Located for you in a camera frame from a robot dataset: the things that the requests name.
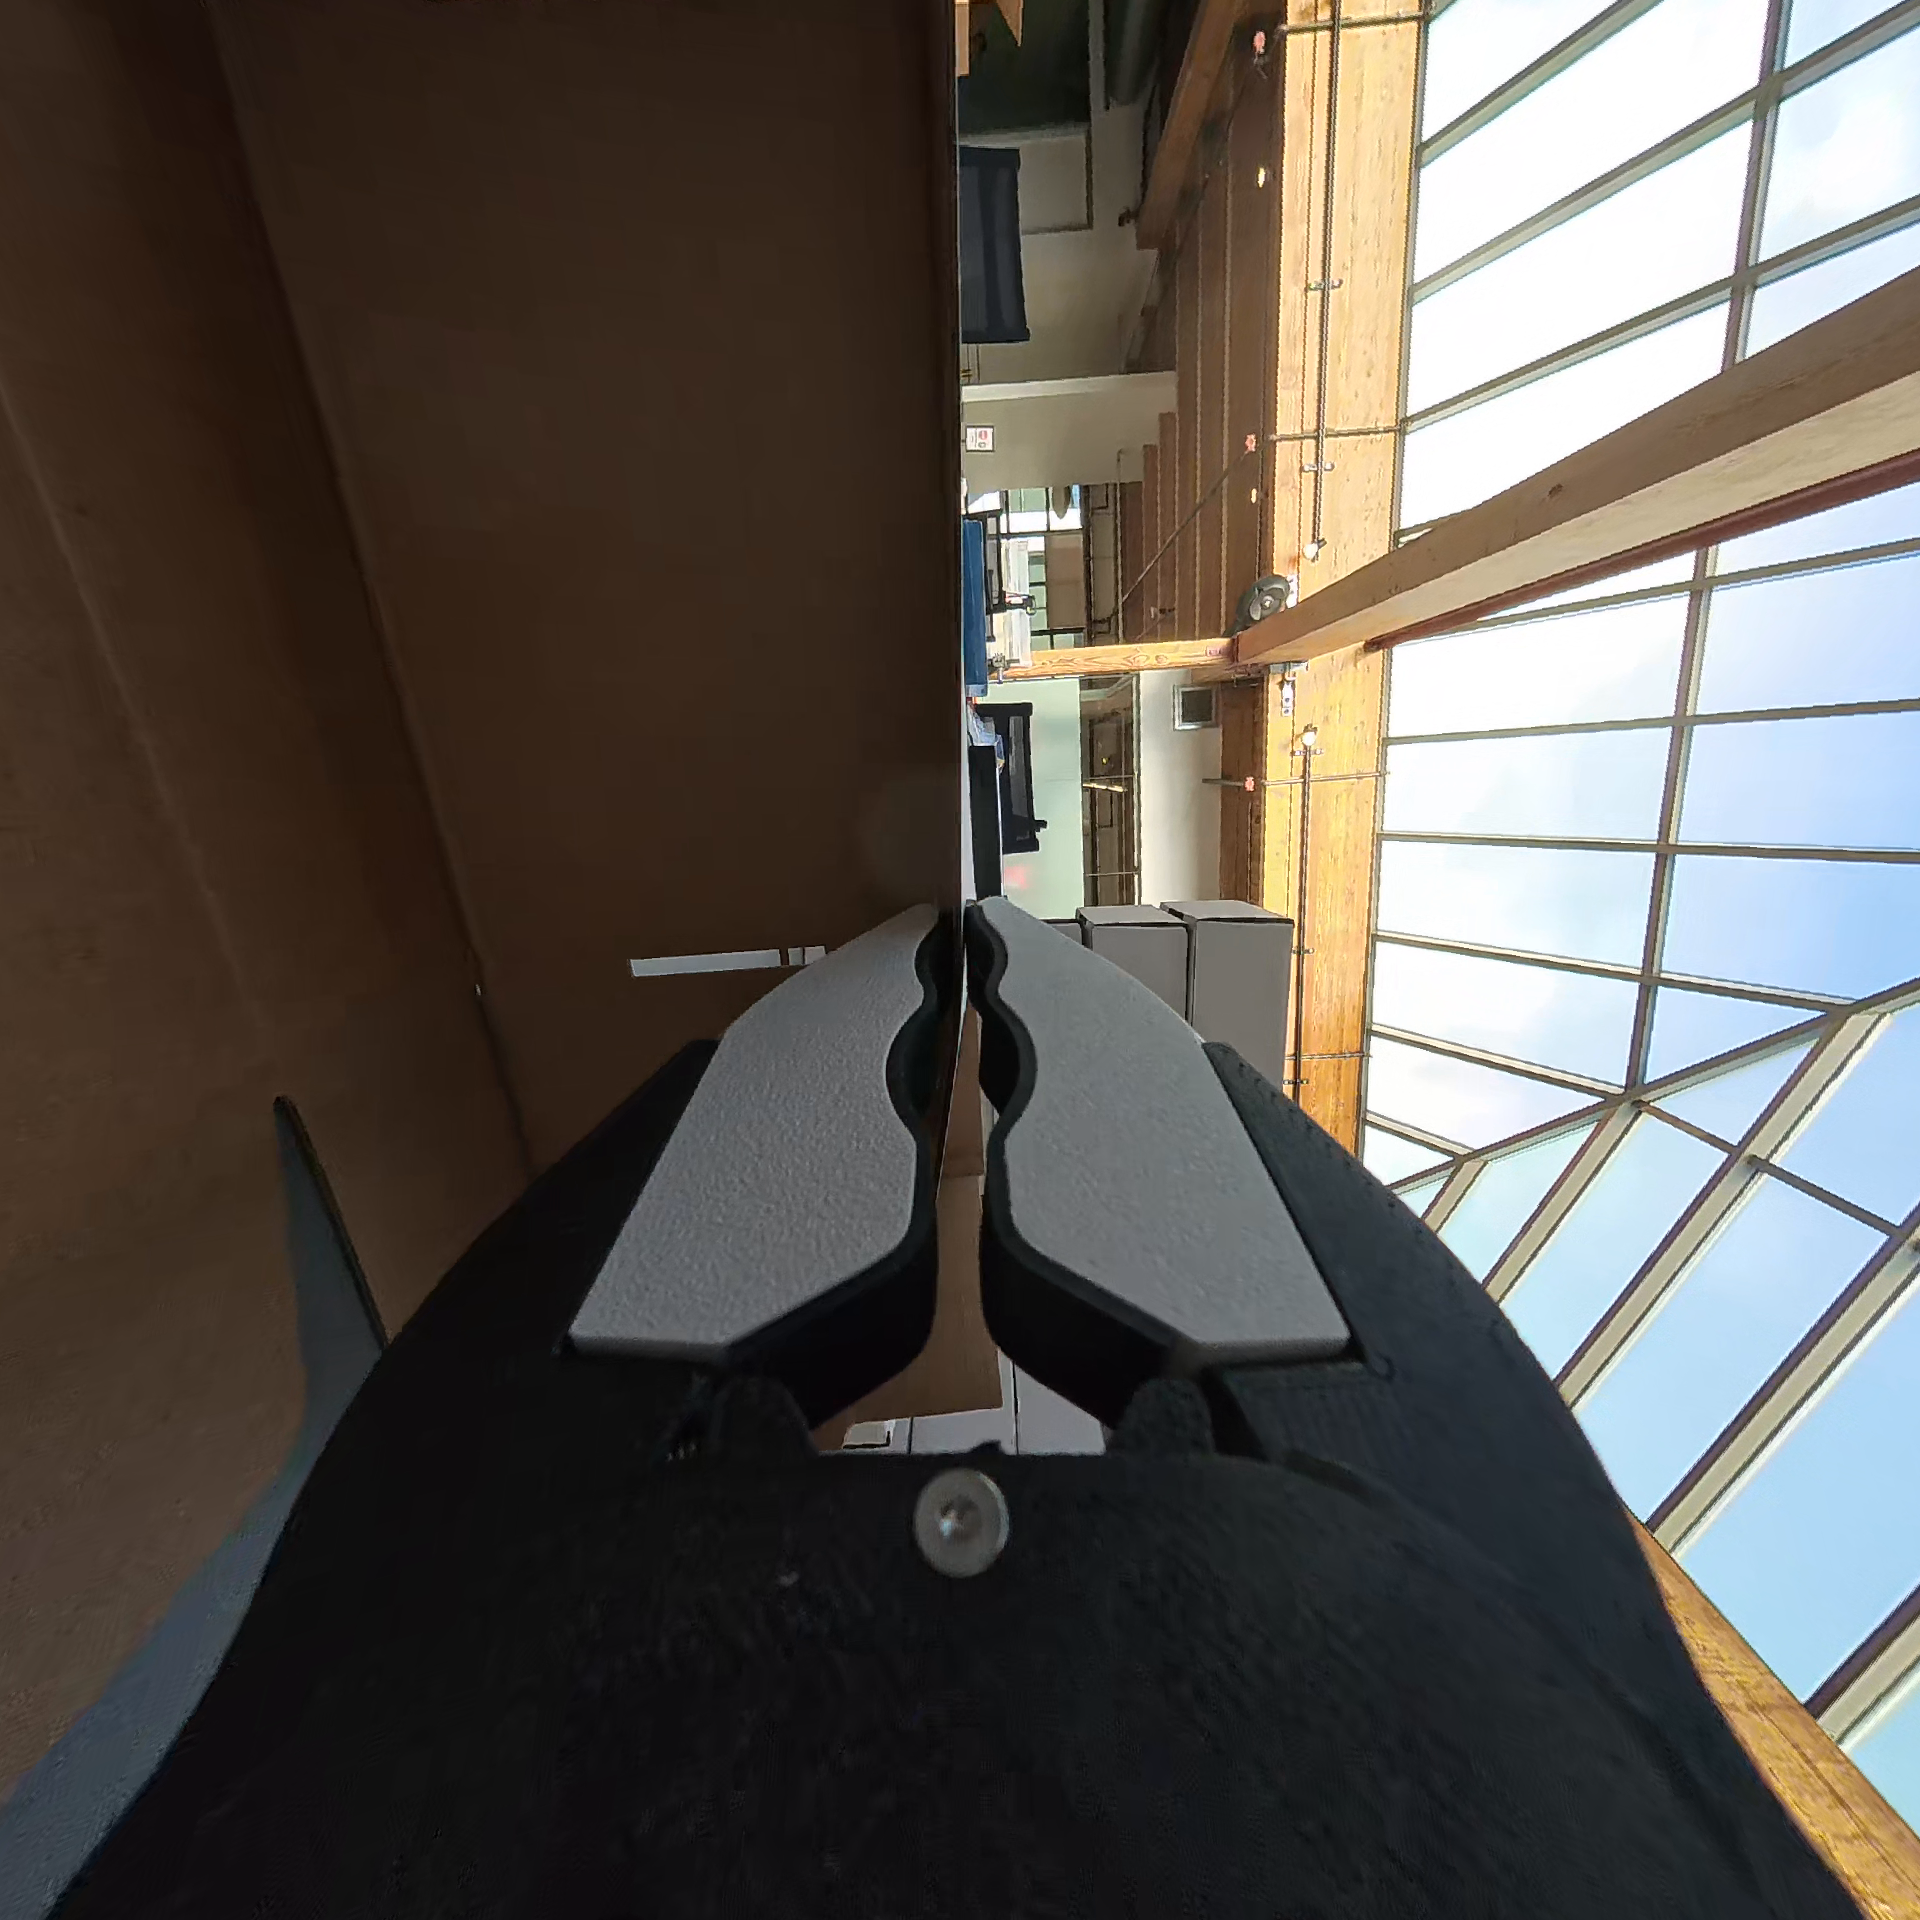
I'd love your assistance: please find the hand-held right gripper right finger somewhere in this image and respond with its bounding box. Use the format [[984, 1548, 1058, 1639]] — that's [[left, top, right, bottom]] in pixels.
[[968, 901, 1352, 1427]]

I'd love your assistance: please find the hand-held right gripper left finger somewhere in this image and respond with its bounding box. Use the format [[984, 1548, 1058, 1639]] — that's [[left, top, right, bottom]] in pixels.
[[565, 904, 962, 1427]]

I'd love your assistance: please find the white and brown cardboard box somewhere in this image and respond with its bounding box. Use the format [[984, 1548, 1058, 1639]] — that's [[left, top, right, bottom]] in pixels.
[[0, 0, 1006, 1823]]

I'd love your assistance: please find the white folded cardboard box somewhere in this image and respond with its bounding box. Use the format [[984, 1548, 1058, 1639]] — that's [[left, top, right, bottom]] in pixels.
[[1163, 898, 1296, 1060], [1077, 904, 1198, 1023]]

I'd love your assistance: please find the black computer monitor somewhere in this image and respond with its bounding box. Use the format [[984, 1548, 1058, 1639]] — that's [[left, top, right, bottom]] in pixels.
[[973, 706, 1047, 898]]

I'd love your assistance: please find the glass skylight window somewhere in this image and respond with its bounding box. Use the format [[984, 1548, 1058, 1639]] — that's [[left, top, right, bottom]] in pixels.
[[1358, 0, 1920, 1788]]

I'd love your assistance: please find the wooden ceiling beam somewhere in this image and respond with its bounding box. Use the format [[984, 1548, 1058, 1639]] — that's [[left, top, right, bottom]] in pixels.
[[1234, 313, 1920, 669]]

